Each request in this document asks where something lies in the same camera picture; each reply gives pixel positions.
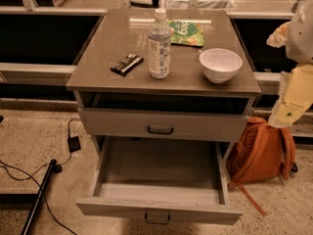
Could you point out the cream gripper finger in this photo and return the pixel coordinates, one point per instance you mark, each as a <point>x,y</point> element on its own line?
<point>295,96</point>

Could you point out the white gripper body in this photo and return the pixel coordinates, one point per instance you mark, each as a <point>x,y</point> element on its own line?
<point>301,38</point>

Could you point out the clear plastic water bottle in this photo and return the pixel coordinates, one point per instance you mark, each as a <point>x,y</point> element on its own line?
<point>159,46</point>

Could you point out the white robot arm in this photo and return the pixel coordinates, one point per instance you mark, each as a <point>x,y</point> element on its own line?
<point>299,43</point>

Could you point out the open middle drawer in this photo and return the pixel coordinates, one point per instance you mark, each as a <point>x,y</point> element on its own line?
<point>159,181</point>

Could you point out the grey drawer cabinet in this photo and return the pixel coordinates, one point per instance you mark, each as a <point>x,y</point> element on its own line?
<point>128,85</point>

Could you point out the closed top drawer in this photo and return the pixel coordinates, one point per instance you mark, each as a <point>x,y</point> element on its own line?
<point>166,125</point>

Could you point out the white bowl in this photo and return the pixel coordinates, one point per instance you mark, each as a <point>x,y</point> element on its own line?
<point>219,65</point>

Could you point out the orange backpack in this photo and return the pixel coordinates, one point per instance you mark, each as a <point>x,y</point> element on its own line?
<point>263,152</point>

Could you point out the green snack bag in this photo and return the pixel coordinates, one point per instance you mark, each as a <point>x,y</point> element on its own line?
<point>186,33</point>

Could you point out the black snack bar packet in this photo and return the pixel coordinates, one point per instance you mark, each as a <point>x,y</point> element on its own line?
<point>127,64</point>

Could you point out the black power adapter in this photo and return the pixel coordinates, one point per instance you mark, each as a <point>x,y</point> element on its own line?
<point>73,144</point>

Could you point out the black pole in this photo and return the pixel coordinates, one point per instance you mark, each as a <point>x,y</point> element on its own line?
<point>39,197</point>

